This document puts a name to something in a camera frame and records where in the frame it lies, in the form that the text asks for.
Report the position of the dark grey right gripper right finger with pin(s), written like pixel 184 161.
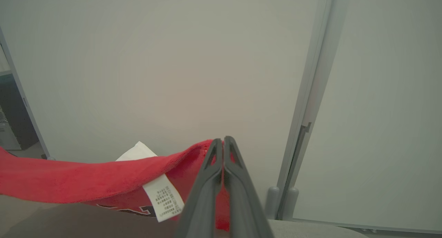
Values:
pixel 241 203

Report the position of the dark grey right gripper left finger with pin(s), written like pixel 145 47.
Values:
pixel 203 203

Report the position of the red shirt with white sleeves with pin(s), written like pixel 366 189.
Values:
pixel 69 179

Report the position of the black computer tower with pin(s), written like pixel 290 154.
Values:
pixel 17 113

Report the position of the grey double partition post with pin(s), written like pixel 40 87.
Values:
pixel 310 93

